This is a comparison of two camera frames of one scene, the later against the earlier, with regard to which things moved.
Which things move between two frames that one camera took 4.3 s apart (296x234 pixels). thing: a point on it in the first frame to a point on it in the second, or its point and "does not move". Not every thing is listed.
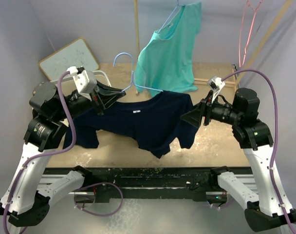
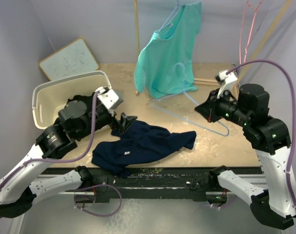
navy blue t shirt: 152,121 to 135,143
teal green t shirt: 165,62 does not move
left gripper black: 104,100 to 125,120
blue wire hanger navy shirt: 133,82 to 192,100
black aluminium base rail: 111,185 does not move
